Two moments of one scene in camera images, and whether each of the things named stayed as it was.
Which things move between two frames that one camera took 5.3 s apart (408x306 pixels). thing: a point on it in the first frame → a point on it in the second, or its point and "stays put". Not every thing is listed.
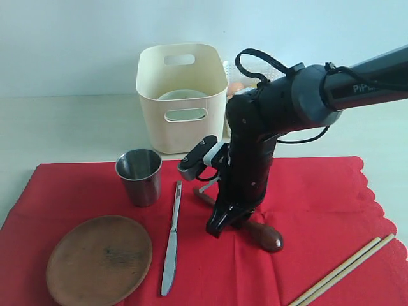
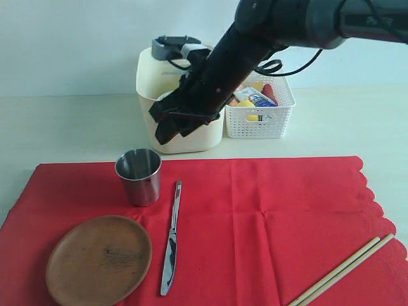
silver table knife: [172, 247] stays put
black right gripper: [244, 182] → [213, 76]
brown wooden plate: [101, 261] stays put
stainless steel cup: [141, 170] stays put
